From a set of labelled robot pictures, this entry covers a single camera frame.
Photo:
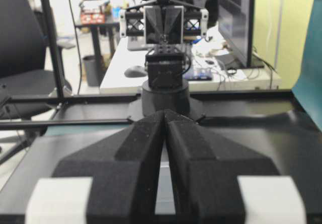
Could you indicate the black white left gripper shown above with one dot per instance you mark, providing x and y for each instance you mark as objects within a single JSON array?
[{"x": 167, "y": 22}]

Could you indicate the black computer monitor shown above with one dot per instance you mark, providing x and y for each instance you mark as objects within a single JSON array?
[{"x": 236, "y": 25}]

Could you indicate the teal backdrop panel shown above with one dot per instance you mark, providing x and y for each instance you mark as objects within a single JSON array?
[{"x": 307, "y": 89}]

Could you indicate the dark grey trash bin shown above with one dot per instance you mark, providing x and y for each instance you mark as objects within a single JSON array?
[{"x": 94, "y": 70}]

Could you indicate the black metal frame post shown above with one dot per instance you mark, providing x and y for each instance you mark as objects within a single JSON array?
[{"x": 55, "y": 56}]

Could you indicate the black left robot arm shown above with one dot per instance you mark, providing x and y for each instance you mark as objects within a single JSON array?
[{"x": 165, "y": 88}]

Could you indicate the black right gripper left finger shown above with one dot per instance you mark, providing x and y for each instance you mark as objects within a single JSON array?
[{"x": 113, "y": 180}]

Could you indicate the blue card box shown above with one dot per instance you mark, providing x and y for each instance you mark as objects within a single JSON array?
[{"x": 198, "y": 74}]

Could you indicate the black computer mouse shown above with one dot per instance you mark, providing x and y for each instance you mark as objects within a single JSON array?
[{"x": 135, "y": 72}]

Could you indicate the black office chair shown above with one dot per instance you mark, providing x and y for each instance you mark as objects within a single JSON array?
[{"x": 23, "y": 52}]

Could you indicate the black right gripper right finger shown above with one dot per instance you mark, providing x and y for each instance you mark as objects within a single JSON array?
[{"x": 223, "y": 181}]

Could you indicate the black side table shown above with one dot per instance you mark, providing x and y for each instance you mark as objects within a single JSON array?
[{"x": 110, "y": 26}]

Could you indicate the red white box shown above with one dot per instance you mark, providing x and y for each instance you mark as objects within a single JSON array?
[{"x": 92, "y": 18}]

